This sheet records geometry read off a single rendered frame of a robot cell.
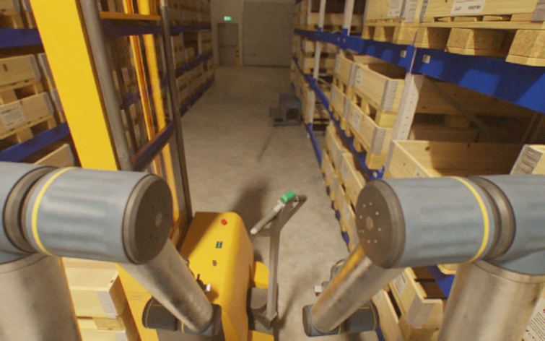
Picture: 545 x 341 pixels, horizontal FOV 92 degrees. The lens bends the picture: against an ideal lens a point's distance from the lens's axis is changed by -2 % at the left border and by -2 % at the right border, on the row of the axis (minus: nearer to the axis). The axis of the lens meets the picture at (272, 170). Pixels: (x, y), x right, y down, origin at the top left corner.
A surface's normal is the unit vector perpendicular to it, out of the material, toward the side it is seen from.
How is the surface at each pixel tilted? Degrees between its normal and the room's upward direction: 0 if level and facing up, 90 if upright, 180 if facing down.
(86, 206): 44
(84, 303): 90
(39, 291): 86
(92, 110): 90
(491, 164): 90
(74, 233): 73
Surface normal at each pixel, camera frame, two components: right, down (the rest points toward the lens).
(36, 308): 0.76, 0.24
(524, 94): -1.00, -0.03
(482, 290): -0.81, 0.18
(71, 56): 0.00, 0.47
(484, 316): -0.66, 0.23
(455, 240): 0.12, 0.25
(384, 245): -0.97, 0.08
